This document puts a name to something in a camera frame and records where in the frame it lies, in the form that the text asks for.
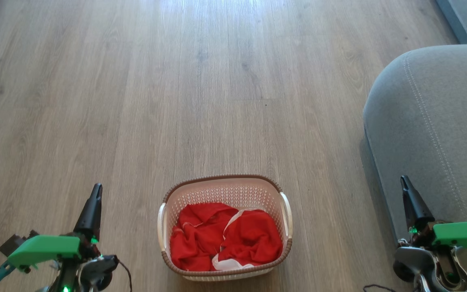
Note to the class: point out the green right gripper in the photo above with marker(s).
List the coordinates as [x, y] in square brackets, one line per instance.
[460, 235]

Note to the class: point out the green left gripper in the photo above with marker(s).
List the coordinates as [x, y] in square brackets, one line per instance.
[43, 248]

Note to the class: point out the red white cloth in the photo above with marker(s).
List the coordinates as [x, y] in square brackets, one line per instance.
[201, 239]

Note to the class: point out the grey fabric sofa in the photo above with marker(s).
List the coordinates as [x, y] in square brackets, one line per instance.
[440, 121]

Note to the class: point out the beige plastic laundry basket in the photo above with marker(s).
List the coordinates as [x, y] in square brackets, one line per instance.
[225, 190]

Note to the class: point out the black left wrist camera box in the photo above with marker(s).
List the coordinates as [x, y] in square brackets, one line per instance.
[14, 242]

